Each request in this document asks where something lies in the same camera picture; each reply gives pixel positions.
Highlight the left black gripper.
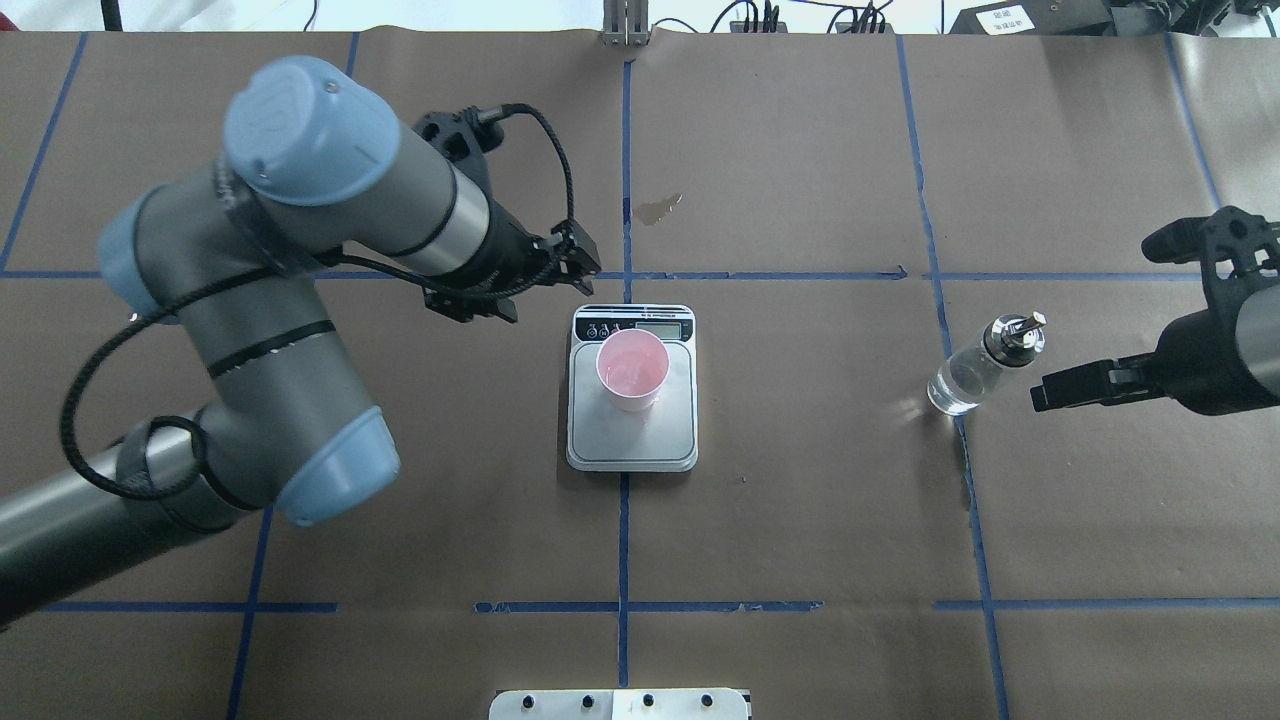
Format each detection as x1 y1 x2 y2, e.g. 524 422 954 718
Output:
422 205 602 324

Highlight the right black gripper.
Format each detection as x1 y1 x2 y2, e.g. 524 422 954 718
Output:
1030 310 1251 416

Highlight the glass sauce bottle steel cap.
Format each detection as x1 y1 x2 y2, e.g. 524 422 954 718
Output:
925 311 1048 416

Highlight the pink plastic cup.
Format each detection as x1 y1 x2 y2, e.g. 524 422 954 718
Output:
595 328 669 413

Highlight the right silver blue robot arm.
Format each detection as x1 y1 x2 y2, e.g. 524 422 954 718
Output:
1029 287 1279 416

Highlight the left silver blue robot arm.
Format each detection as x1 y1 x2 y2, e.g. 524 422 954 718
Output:
3 55 602 626

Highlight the silver digital kitchen scale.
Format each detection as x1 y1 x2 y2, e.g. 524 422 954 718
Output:
566 304 700 473

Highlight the black box with label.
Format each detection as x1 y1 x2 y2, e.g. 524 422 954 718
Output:
947 1 1114 36

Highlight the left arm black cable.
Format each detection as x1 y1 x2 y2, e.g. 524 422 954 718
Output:
58 102 579 501

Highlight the aluminium frame post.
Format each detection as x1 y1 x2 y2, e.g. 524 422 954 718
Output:
600 0 652 47

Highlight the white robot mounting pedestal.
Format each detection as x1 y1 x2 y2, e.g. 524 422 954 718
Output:
488 687 754 719

